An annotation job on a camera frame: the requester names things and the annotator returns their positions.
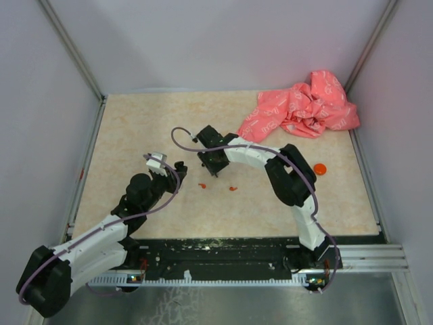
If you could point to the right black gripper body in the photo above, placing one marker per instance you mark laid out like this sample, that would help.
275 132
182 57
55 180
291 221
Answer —
213 166

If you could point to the black charging case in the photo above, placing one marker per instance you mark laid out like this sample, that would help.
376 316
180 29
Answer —
180 166

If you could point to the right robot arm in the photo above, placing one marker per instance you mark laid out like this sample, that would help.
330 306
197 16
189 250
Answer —
290 176

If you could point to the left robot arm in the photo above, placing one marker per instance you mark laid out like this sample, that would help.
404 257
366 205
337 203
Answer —
53 275

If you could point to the orange charging case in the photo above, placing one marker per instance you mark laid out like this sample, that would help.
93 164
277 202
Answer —
320 169

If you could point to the pink patterned cloth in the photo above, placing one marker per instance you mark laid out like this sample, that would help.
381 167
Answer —
304 110

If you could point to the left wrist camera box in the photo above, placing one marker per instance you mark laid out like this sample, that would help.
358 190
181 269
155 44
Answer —
155 163

